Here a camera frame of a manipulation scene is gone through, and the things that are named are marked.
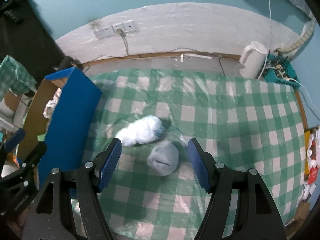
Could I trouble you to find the grey sock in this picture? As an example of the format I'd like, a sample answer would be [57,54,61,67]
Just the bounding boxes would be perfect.
[147,140,179,177]

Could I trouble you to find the light green cloth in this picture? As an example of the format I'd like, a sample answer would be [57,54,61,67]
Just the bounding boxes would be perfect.
[37,133,46,141]

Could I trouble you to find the blue cardboard box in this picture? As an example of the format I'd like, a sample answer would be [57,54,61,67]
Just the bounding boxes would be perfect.
[17,67,102,185]

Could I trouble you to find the green checkered tablecloth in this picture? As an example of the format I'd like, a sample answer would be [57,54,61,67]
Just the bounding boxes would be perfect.
[83,69,305,239]

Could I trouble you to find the black hanging clothes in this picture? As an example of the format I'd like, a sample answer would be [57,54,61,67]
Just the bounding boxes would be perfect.
[1,0,64,83]

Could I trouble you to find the teal plastic basket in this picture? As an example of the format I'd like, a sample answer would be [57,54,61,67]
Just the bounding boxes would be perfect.
[262,54,301,90]

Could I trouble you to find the white electric kettle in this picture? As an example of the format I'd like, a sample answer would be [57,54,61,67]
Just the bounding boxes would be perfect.
[239,41,268,79]

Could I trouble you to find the grey plug cable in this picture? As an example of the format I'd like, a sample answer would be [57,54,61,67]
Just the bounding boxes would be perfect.
[116,29,133,60]

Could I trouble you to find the white hanging cord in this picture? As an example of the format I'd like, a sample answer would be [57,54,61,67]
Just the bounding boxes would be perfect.
[257,0,272,81]

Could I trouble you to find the white wall socket strip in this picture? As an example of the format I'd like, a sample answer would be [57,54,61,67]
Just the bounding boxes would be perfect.
[93,20,138,39]

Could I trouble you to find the striped flexible hose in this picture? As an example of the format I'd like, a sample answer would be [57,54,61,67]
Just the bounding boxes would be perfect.
[274,12,316,54]

